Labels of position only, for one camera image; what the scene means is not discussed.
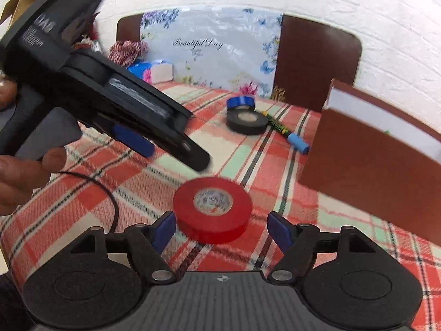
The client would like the blue pink tissue pack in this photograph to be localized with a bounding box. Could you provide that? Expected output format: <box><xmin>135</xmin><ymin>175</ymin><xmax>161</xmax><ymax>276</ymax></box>
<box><xmin>126</xmin><ymin>60</ymin><xmax>174</xmax><ymax>85</ymax></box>

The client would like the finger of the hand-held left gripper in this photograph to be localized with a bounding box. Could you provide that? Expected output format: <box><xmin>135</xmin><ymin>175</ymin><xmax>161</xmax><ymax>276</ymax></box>
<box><xmin>80</xmin><ymin>121</ymin><xmax>156</xmax><ymax>158</ymax></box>
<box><xmin>103</xmin><ymin>110</ymin><xmax>211</xmax><ymax>172</ymax></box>

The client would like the red white striped cloth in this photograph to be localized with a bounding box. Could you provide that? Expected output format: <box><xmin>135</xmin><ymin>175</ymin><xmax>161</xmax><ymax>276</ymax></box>
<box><xmin>108</xmin><ymin>40</ymin><xmax>149</xmax><ymax>66</ymax></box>

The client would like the brown box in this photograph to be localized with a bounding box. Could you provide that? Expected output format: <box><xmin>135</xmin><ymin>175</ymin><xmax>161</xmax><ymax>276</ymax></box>
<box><xmin>299</xmin><ymin>79</ymin><xmax>441</xmax><ymax>246</ymax></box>

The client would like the black cable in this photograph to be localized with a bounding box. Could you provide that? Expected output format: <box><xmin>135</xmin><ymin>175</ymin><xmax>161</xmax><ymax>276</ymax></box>
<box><xmin>54</xmin><ymin>171</ymin><xmax>120</xmax><ymax>236</ymax></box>

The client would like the feathered toy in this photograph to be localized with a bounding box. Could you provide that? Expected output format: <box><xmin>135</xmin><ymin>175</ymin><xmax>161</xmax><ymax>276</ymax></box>
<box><xmin>75</xmin><ymin>29</ymin><xmax>101</xmax><ymax>52</ymax></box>

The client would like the pen with blue cap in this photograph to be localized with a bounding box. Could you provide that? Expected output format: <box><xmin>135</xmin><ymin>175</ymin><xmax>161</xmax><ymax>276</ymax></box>
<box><xmin>261</xmin><ymin>110</ymin><xmax>311</xmax><ymax>155</ymax></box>

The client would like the blue tape roll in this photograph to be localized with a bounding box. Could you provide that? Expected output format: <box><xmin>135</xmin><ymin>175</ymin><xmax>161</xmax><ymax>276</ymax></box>
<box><xmin>226</xmin><ymin>95</ymin><xmax>256</xmax><ymax>110</ymax></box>

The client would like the floral plastic package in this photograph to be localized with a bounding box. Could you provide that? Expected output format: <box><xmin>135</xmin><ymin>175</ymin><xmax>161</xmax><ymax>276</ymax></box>
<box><xmin>139</xmin><ymin>6</ymin><xmax>284</xmax><ymax>99</ymax></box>

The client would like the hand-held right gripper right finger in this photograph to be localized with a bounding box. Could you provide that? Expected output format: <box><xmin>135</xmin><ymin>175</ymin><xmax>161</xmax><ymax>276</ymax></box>
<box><xmin>267</xmin><ymin>211</ymin><xmax>378</xmax><ymax>282</ymax></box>

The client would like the black tape roll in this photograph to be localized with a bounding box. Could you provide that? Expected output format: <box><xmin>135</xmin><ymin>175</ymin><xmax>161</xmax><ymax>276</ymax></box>
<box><xmin>226</xmin><ymin>107</ymin><xmax>269</xmax><ymax>135</ymax></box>

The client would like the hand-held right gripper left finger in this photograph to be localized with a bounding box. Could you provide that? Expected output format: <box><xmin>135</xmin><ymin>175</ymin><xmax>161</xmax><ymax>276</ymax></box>
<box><xmin>71</xmin><ymin>210</ymin><xmax>177</xmax><ymax>283</ymax></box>

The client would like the person's left hand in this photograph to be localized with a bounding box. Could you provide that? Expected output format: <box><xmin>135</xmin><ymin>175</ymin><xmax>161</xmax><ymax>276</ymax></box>
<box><xmin>0</xmin><ymin>72</ymin><xmax>68</xmax><ymax>217</ymax></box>

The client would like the red tape roll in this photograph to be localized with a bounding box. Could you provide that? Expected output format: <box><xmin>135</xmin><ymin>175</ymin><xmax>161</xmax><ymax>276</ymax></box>
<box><xmin>173</xmin><ymin>176</ymin><xmax>253</xmax><ymax>245</ymax></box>

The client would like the brown wooden chair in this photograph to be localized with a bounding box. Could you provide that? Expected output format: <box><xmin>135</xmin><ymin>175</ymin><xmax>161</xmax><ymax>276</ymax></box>
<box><xmin>116</xmin><ymin>14</ymin><xmax>362</xmax><ymax>113</ymax></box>

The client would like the cardboard box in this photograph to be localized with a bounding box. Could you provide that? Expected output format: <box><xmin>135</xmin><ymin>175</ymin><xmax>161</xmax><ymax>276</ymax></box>
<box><xmin>0</xmin><ymin>0</ymin><xmax>44</xmax><ymax>25</ymax></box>

